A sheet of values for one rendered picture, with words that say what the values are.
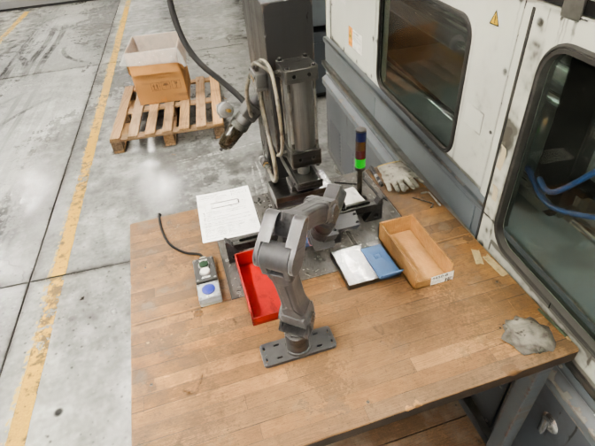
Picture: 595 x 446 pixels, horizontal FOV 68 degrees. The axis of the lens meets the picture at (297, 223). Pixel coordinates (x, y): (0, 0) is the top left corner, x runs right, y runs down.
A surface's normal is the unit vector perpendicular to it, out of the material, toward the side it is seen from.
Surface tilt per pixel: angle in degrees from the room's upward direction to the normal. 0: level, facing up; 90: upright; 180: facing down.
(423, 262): 0
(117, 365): 0
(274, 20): 90
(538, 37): 90
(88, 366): 0
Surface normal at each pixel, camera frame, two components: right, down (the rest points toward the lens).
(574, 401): -0.59, -0.53
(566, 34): -0.97, 0.20
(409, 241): -0.07, -0.77
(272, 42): 0.29, 0.60
